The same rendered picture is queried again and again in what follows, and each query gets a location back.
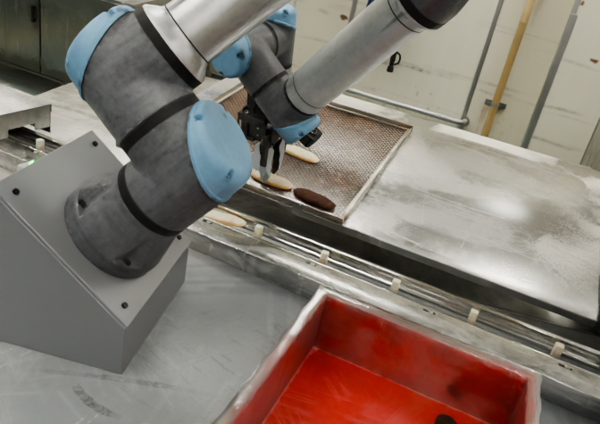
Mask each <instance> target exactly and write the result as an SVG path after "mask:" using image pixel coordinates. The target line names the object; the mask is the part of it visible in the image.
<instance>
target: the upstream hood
mask: <svg viewBox="0 0 600 424"><path fill-rule="evenodd" d="M51 111H52V104H50V103H47V102H44V101H42V100H39V99H36V98H35V97H32V96H27V95H25V94H23V93H20V92H17V91H15V90H12V89H10V88H7V87H3V86H0V139H4V138H8V130H9V129H16V128H19V127H23V126H27V125H30V126H33V127H35V130H38V129H42V130H44V131H47V132H49V133H51Z"/></svg>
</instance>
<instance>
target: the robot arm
mask: <svg viewBox="0 0 600 424"><path fill-rule="evenodd" d="M290 1H291V0H171V1H170V2H169V3H167V4H166V5H164V6H158V5H152V4H144V5H143V6H141V7H140V8H139V9H137V10H135V9H133V8H131V7H129V6H127V5H118V6H114V7H113V8H111V9H110V10H109V11H108V12H102V13H101V14H99V15H98V16H96V17H95V18H94V19H93V20H92V21H91V22H90V23H89V24H88V25H87V26H86V27H85V28H84V29H83V30H82V31H81V32H80V33H79V34H78V35H77V36H76V37H75V39H74V40H73V42H72V43H71V46H70V48H69V50H68V52H67V56H66V59H65V69H66V72H67V74H68V76H69V78H70V79H71V81H72V82H73V84H74V85H75V87H76V88H77V90H78V91H79V95H80V97H81V98H82V99H83V100H84V101H85V102H87V103H88V105H89V106H90V107H91V109H92V110H93V111H94V113H95V114H96V116H97V117H98V118H99V119H100V121H101V122H102V123H103V124H104V125H105V127H106V128H107V129H108V131H109V132H110V133H111V135H112V136H113V138H114V139H115V140H116V142H117V143H118V144H119V146H120V147H121V149H122V150H123V151H124V152H125V154H126V155H127V156H128V157H129V158H130V161H129V162H128V163H126V164H125V165H124V166H123V167H121V168H120V169H118V170H114V171H111V172H108V173H105V174H103V175H100V176H97V177H94V178H92V179H88V180H86V181H85V182H83V183H82V184H81V185H79V186H78V187H77V188H76V189H75V190H73V191H72V192H71V193H70V195H69V196H68V198H67V200H66V203H65V207H64V218H65V222H66V226H67V229H68V231H69V234H70V236H71V239H72V241H73V242H74V244H75V245H76V247H78V249H79V250H80V252H81V253H82V254H83V255H84V256H85V257H86V258H87V259H88V260H89V261H90V262H91V263H92V264H94V265H95V266H96V267H97V268H98V269H100V270H102V271H104V272H105V273H108V274H110V275H112V276H114V277H117V278H121V279H136V278H139V277H141V276H143V275H145V274H146V273H147V272H148V271H150V270H151V269H153V268H154V267H155V266H156V265H157V264H158V263H159V262H160V260H161V259H162V258H163V256H164V255H165V253H166V252H167V250H168V248H169V247H170V245H171V243H172V242H173V240H174V239H175V237H176V236H177V235H178V234H179V233H180V232H182V231H183V230H184V229H186V228H188V227H189V226H191V225H192V224H193V223H195V222H196V221H197V220H199V219H201V218H202V217H203V216H205V215H206V214H207V213H208V212H210V211H211V210H212V209H214V208H215V207H216V206H218V205H219V204H221V203H225V202H227V201H228V200H229V199H230V198H231V197H232V195H233V194H234V193H236V192H237V191H238V190H239V189H240V188H241V187H242V186H244V184H245V183H246V182H247V181H248V180H249V178H250V176H251V172H252V167H253V168H255V169H256V170H258V171H259V172H260V177H261V181H262V183H265V182H266V181H267V180H268V179H269V177H270V176H271V160H273V164H272V174H275V173H276V172H277V171H278V170H279V167H280V165H281V162H282V159H283V156H284V153H285V150H286V146H287V143H288V144H294V143H295V142H296V141H298V140H299V141H300V142H301V143H302V144H303V145H304V146H305V147H310V146H312V145H313V144H315V143H316V142H317V141H318V140H319V138H320V137H321V135H322V132H321V131H320V130H319V129H318V128H317V127H318V126H319V125H320V124H321V119H320V117H319V116H318V111H320V110H321V109H322V108H324V107H325V106H326V105H328V104H329V103H330V102H332V101H333V100H334V99H336V98H337V97H338V96H340V95H341V94H343V93H344V92H345V91H346V90H348V89H349V88H350V87H351V86H352V85H354V84H355V83H356V82H357V81H359V80H360V79H362V78H363V77H364V76H366V75H367V74H368V73H369V72H371V71H372V70H374V69H375V68H376V67H378V66H379V65H380V64H381V63H383V62H384V61H385V60H386V59H387V58H389V57H390V56H391V55H392V54H394V53H395V52H397V51H398V50H399V49H401V48H402V47H403V46H405V45H406V44H407V43H409V42H410V41H411V40H413V39H414V38H415V37H417V36H418V35H419V34H421V33H422V31H424V30H430V31H434V30H437V29H440V28H441V27H442V26H444V25H445V24H446V23H448V22H449V21H450V20H452V19H453V17H454V16H455V15H457V13H458V12H459V11H461V9H462V8H463V7H464V6H465V5H466V4H467V3H468V1H469V0H374V1H373V2H372V3H371V4H370V5H368V6H367V7H366V8H365V9H364V10H363V11H362V12H361V13H359V14H358V15H357V16H356V17H355V18H354V19H353V20H352V21H351V22H349V23H348V24H347V25H346V26H345V27H344V28H343V29H342V30H340V31H339V32H338V33H337V34H336V36H334V37H333V38H332V39H331V40H330V41H329V42H328V43H327V44H326V45H325V46H324V47H322V48H321V49H320V50H319V51H318V52H317V53H316V54H315V55H314V56H312V57H311V58H310V59H309V60H308V61H307V62H306V63H305V64H303V65H302V66H301V67H300V68H299V69H298V70H297V71H296V72H295V73H293V74H292V75H291V71H292V61H293V52H294V43H295V34H296V9H295V8H294V7H293V6H292V5H290V4H288V3H289V2H290ZM210 61H212V65H213V67H214V69H215V70H217V71H218V73H220V74H221V75H222V76H224V77H225V78H228V79H236V78H238V79H239V80H240V82H241V83H242V85H243V86H244V89H246V91H247V105H246V106H244V107H243V109H242V110H241V111H239V112H238V113H237V122H236V120H235V119H234V118H233V116H232V115H231V114H230V113H229V112H228V111H225V110H224V107H223V106H222V105H221V104H219V103H217V102H215V101H213V100H210V99H205V100H199V99H198V97H197V96H196V94H195V93H194V91H193V90H194V89H195V88H196V87H198V86H199V85H201V84H202V83H203V82H204V80H205V72H206V67H207V64H208V63H209V62H210ZM246 110H248V111H246ZM240 120H241V128H240V127H239V122H240ZM246 140H250V141H253V142H254V141H255V140H257V141H260V143H257V144H256V145H255V149H254V152H252V153H251V152H250V148H249V145H248V143H247V141H246Z"/></svg>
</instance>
